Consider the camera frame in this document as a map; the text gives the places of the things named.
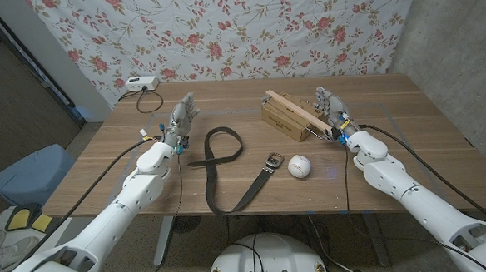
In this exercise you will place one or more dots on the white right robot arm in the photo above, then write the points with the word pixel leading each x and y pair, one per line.
pixel 417 197

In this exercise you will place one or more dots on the brown cardboard box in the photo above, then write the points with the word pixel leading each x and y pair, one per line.
pixel 282 123

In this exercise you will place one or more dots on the white table leg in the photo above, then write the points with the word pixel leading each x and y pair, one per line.
pixel 164 240

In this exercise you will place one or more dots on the black round floor object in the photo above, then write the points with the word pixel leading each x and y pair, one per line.
pixel 187 224

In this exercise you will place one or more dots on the white power adapter box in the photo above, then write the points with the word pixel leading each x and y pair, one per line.
pixel 141 83

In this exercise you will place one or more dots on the floral backdrop cloth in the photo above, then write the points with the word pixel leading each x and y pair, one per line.
pixel 229 32

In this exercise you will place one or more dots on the wooden clip hanger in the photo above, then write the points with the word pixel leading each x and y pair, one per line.
pixel 296 110

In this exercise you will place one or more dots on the blue padded stool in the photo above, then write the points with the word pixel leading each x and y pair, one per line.
pixel 32 176

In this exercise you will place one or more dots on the dark grey table leg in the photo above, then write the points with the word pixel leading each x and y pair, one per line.
pixel 375 239

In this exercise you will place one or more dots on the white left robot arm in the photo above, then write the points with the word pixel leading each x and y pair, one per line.
pixel 117 209

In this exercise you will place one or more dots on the yellow black floor pad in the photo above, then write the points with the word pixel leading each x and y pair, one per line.
pixel 18 218

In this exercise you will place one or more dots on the dark fabric belt with buckle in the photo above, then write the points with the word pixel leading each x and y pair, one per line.
pixel 210 179

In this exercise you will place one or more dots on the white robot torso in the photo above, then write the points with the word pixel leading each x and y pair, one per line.
pixel 268 259

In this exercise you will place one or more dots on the white baseball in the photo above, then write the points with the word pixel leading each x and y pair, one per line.
pixel 299 166

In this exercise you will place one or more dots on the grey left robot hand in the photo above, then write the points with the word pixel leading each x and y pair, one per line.
pixel 179 122

